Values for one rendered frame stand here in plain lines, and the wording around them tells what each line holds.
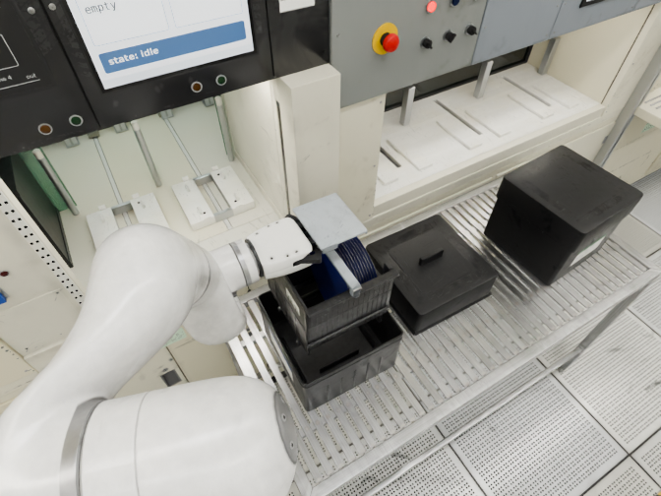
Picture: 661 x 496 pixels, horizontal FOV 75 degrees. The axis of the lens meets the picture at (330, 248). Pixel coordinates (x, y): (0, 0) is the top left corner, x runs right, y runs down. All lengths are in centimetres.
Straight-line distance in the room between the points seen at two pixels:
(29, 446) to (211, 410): 12
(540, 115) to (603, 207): 67
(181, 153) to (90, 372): 140
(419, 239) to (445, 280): 16
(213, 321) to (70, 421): 33
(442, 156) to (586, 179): 48
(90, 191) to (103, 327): 133
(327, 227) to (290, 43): 39
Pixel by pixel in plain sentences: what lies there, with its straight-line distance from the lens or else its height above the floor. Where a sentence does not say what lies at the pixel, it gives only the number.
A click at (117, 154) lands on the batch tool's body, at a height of 87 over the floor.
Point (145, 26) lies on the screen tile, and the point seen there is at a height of 156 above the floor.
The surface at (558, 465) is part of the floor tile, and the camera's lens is 212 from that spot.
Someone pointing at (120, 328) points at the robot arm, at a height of 158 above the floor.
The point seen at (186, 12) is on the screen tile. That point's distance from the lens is 87.
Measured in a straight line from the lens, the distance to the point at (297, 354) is 123.
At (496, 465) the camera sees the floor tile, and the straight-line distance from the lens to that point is 203.
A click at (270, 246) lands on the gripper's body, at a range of 78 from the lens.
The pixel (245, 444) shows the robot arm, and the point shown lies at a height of 155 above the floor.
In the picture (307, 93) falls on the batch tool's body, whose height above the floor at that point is 138.
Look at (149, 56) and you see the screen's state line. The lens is 88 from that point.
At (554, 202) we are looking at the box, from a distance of 138.
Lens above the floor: 187
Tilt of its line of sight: 50 degrees down
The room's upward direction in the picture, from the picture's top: straight up
